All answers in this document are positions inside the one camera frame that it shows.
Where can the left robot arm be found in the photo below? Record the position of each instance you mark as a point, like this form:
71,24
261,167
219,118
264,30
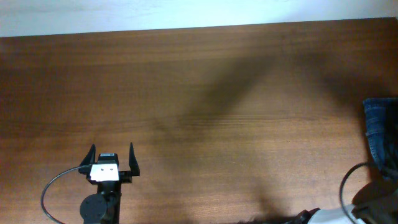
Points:
104,205

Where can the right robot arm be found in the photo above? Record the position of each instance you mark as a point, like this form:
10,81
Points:
375,203

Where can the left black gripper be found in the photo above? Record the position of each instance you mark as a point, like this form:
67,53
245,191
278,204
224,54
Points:
127,177

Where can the blue denim jeans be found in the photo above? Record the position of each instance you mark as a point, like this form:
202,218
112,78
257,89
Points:
381,132

